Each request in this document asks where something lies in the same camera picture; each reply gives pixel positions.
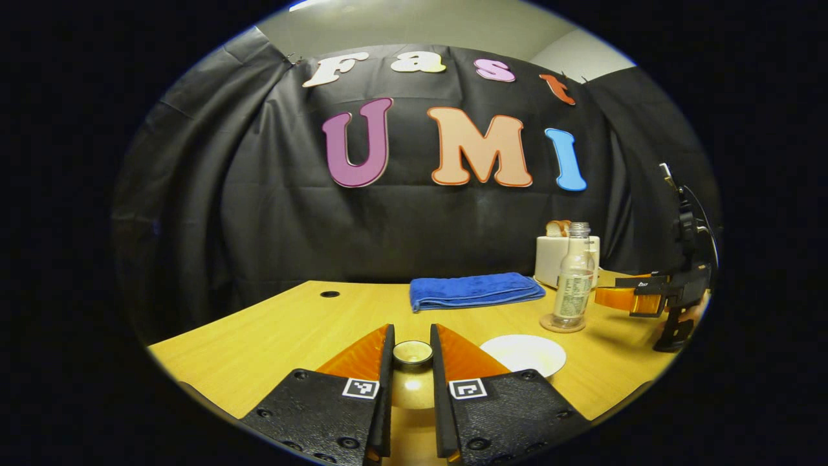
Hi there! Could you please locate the blue folded towel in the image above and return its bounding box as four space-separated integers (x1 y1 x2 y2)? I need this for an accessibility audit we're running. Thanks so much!
409 272 547 313

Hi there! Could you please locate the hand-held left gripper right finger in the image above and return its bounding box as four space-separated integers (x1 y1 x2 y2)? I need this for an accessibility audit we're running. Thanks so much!
430 324 593 465

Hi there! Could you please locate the white toaster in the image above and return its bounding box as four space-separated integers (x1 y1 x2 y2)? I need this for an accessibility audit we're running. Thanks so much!
534 235 601 289

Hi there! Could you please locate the clear plastic water bottle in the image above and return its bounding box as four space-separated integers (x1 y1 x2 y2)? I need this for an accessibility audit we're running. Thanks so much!
551 222 596 329

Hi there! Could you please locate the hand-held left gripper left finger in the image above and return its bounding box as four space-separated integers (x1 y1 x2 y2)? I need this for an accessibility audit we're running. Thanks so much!
239 324 395 466

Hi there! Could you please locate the yellow ceramic teacup lid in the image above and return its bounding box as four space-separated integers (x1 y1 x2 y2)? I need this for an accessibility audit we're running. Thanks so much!
390 340 436 411

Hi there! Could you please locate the round wooden coaster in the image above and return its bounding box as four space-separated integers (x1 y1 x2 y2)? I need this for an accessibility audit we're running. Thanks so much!
539 313 587 334

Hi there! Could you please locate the yellow ceramic teacup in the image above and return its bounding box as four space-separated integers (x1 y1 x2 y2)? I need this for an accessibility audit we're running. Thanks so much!
479 334 567 379

